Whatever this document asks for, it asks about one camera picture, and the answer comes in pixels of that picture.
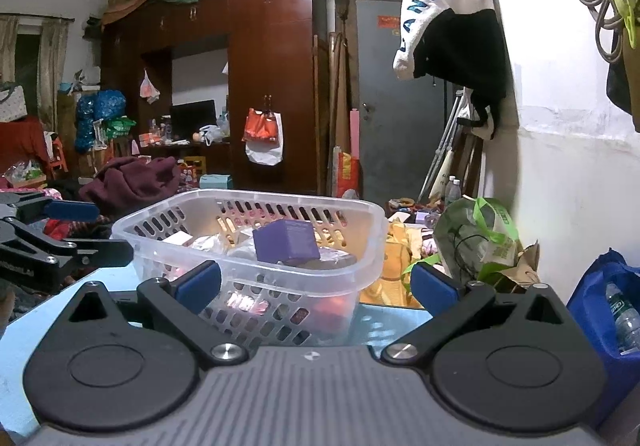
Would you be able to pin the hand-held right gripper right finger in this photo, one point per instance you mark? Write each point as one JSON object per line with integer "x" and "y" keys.
{"x": 434, "y": 286}

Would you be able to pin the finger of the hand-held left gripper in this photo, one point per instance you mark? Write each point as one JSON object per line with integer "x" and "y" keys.
{"x": 100, "y": 253}
{"x": 72, "y": 211}

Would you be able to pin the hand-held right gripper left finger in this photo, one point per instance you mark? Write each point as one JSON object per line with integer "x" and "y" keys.
{"x": 200, "y": 282}

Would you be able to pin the clear plastic basket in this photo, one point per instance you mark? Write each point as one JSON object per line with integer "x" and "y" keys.
{"x": 165, "y": 256}

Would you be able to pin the purple box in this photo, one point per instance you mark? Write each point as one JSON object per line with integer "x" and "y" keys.
{"x": 285, "y": 241}

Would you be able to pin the red snack packet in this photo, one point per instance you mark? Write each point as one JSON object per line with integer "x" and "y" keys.
{"x": 332, "y": 313}

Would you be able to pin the yellow bag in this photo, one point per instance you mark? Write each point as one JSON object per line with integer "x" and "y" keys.
{"x": 395, "y": 266}

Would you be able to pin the white flat packet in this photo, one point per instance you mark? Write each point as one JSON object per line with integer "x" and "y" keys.
{"x": 176, "y": 239}

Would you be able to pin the green and white bag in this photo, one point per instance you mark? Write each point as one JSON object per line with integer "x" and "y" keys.
{"x": 475, "y": 231}

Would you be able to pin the maroon cloth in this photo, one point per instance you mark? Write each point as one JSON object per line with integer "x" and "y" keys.
{"x": 135, "y": 181}

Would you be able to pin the red cloth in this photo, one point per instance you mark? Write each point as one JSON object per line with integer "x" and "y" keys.
{"x": 22, "y": 145}

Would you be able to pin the brown paper bag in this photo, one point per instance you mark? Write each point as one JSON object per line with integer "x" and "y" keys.
{"x": 520, "y": 266}

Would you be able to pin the green plastic basket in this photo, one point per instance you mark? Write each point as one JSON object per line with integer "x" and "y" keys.
{"x": 119, "y": 128}

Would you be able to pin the clear bottle with white cap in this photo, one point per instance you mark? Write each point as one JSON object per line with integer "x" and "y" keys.
{"x": 453, "y": 191}

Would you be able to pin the teal box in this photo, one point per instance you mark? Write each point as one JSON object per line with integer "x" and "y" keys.
{"x": 216, "y": 182}

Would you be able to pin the blue plastic bag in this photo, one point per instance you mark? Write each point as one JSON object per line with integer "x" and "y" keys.
{"x": 100, "y": 113}

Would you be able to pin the patterned storage box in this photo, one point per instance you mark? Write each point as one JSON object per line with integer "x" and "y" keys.
{"x": 12, "y": 103}

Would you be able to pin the red printed bag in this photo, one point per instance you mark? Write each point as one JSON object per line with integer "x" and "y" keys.
{"x": 347, "y": 175}

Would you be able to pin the metal crutches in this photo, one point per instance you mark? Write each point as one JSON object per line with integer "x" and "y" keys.
{"x": 440, "y": 145}

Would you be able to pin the pink and white hanging bag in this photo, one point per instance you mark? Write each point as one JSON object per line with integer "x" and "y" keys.
{"x": 149, "y": 88}

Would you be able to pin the beige curtain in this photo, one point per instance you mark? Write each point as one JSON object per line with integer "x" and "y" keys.
{"x": 52, "y": 65}

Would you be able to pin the white plastic bag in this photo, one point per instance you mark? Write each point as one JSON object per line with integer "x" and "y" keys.
{"x": 210, "y": 134}

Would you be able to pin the black monitor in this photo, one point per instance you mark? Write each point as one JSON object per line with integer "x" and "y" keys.
{"x": 192, "y": 118}

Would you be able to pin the orange and white hanging bag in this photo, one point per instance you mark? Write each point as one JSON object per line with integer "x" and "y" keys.
{"x": 262, "y": 135}

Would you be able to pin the blue shopping bag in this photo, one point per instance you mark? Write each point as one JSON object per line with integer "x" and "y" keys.
{"x": 595, "y": 326}

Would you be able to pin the grey door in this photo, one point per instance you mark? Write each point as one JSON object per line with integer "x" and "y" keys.
{"x": 390, "y": 125}

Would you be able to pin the pink roll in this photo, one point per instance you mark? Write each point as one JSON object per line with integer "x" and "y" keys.
{"x": 355, "y": 133}

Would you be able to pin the plastic water bottle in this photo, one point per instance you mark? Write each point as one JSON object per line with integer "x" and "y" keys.
{"x": 625, "y": 321}

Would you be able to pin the brown wooden wardrobe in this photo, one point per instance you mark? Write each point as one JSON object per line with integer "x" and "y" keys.
{"x": 270, "y": 75}

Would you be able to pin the white and black hanging jacket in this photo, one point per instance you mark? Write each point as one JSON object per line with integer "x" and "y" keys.
{"x": 460, "y": 50}

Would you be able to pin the dark hanging bag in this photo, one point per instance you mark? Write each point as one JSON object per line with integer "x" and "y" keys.
{"x": 622, "y": 85}

